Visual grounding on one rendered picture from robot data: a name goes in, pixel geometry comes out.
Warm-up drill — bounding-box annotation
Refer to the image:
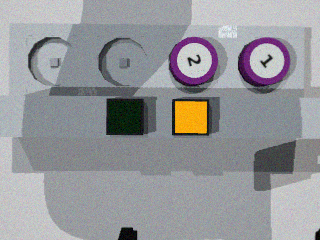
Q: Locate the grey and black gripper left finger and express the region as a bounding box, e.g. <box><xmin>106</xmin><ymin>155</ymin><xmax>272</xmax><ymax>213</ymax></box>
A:
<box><xmin>118</xmin><ymin>227</ymin><xmax>137</xmax><ymax>240</ymax></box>

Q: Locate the grey cap tray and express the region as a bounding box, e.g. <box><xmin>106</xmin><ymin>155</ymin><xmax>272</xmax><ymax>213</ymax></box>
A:
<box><xmin>0</xmin><ymin>23</ymin><xmax>320</xmax><ymax>139</ymax></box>

